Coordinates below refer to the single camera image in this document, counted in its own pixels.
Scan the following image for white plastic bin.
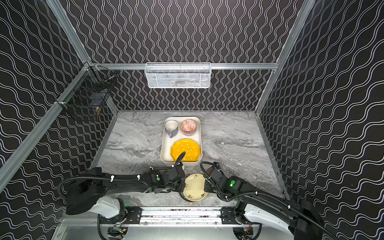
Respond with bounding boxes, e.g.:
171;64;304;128
161;116;203;167

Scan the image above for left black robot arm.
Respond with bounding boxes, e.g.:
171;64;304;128
57;152;186;224

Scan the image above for red patterned bowl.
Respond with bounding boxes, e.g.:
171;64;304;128
180;119;198;132

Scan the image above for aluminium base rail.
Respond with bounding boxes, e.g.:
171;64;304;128
59;205;304;228

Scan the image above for lavender mug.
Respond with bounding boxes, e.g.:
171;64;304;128
165;120;179;138

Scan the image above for black wire wall basket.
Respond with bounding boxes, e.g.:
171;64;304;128
58;62;118;123

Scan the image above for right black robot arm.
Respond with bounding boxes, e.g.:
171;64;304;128
200;162;337;240

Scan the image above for yellow dotted scalloped plate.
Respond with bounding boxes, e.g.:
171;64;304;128
171;139;201;162

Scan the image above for clear wire wall basket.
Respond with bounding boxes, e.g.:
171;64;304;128
145;62;212;89

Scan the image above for cream plate with characters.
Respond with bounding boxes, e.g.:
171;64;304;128
181;173;208;202

